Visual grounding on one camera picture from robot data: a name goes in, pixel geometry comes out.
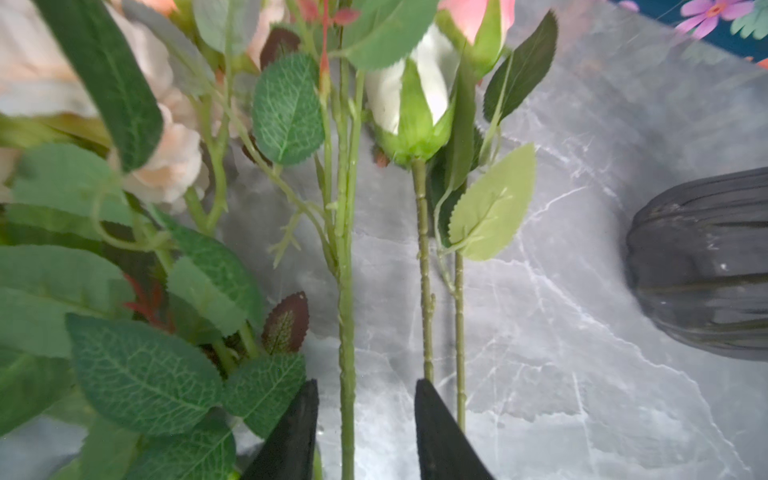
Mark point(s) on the dark pink ribbed glass vase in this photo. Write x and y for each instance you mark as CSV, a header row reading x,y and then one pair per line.
x,y
697,263

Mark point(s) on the pink rosebud stem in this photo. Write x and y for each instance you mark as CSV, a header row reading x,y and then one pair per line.
x,y
479,196

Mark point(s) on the white rosebud stem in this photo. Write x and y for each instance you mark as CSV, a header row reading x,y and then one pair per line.
x,y
412,110

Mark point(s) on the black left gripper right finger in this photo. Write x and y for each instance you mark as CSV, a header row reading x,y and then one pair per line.
x,y
444,451

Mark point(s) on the bunch of artificial flowers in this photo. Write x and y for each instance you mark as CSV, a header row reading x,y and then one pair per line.
x,y
121,310

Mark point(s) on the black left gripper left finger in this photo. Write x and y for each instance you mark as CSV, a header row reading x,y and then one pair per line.
x,y
290,451

